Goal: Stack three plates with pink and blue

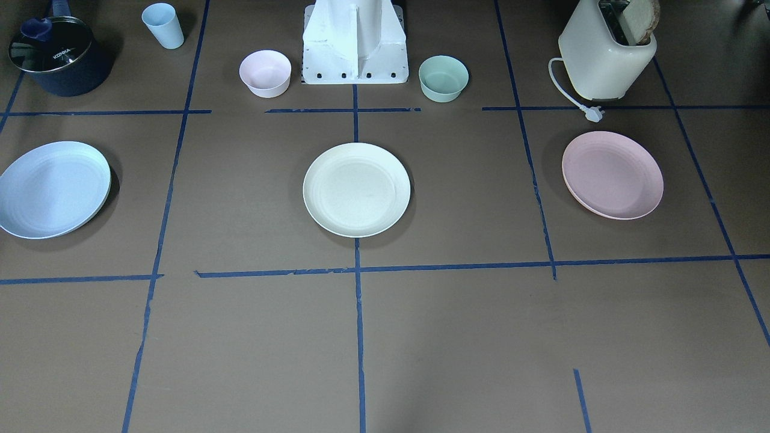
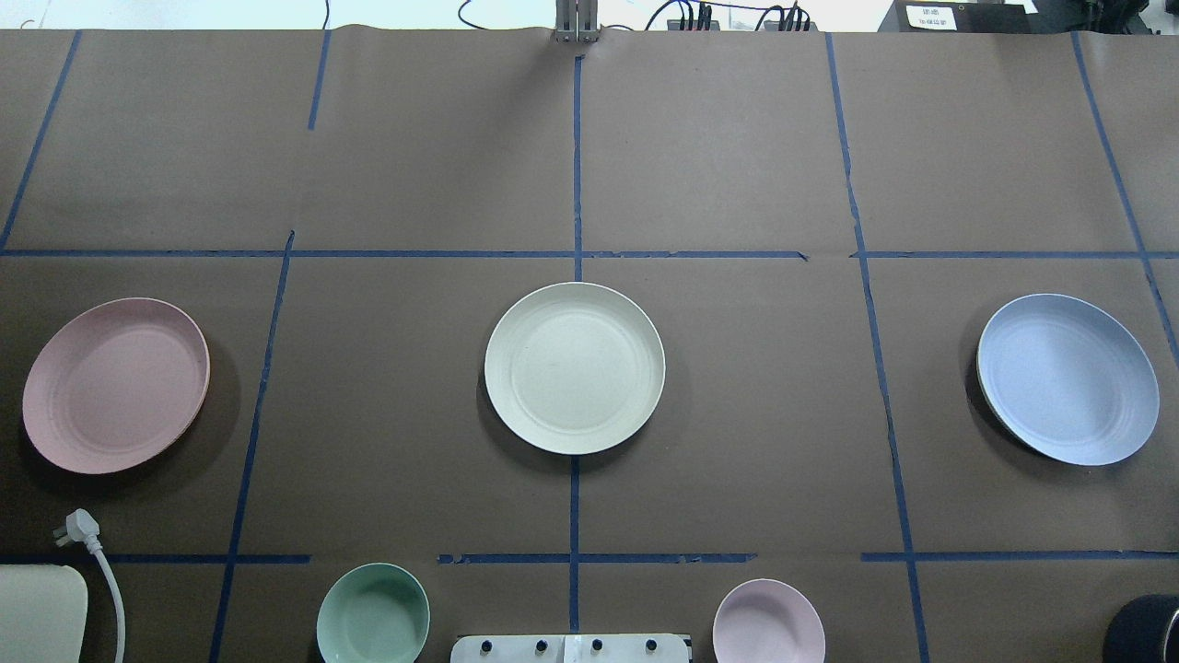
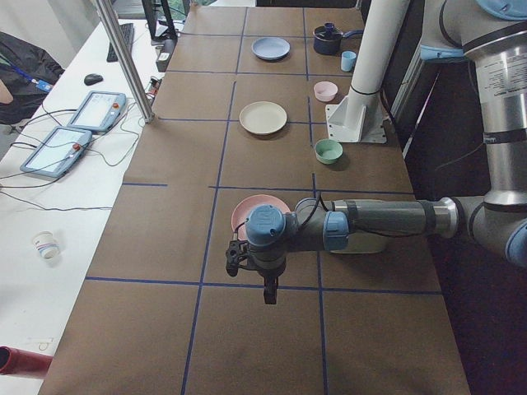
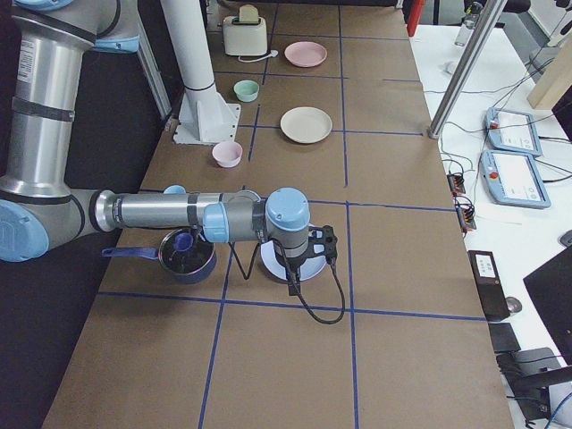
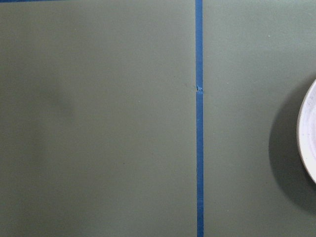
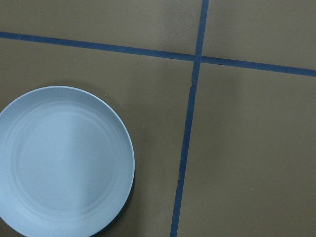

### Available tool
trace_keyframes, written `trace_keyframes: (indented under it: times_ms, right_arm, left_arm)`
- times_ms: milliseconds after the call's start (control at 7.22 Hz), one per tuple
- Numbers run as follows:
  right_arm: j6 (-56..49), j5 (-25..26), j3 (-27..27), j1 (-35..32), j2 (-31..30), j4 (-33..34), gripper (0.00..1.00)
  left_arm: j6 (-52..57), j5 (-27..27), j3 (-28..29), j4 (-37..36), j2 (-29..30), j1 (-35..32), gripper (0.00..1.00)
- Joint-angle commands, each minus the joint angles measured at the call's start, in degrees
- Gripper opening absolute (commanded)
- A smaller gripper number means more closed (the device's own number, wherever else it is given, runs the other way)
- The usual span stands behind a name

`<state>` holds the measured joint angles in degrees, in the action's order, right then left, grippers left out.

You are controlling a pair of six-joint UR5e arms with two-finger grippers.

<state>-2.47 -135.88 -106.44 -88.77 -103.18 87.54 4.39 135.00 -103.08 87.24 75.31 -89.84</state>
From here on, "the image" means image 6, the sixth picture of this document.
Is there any light blue plate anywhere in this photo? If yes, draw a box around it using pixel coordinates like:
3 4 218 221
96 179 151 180
0 86 135 237

